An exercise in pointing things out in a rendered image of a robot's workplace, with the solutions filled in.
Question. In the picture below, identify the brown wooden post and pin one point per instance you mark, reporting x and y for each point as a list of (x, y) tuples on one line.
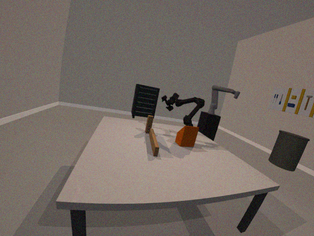
[(149, 124)]

